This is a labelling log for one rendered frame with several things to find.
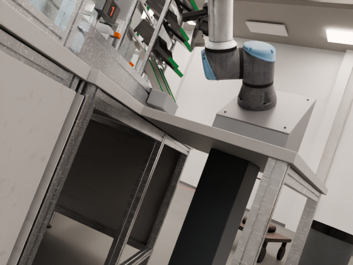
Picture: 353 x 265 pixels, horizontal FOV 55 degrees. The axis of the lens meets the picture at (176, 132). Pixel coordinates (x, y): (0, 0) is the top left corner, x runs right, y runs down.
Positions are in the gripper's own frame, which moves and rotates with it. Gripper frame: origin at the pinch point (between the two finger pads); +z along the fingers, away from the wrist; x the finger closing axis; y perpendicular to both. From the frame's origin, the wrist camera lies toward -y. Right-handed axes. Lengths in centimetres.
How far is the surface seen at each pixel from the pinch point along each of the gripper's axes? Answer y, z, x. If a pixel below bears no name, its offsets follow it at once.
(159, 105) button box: 3.3, 32.6, -24.0
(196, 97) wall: -200, -176, 1018
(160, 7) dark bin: -28.2, -22.0, 17.8
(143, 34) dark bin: -31.6, -5.6, 18.3
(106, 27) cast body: -18.9, 15.6, -41.1
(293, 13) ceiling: 25, -418, 739
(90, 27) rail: -2, 28, -77
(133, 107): 6, 40, -55
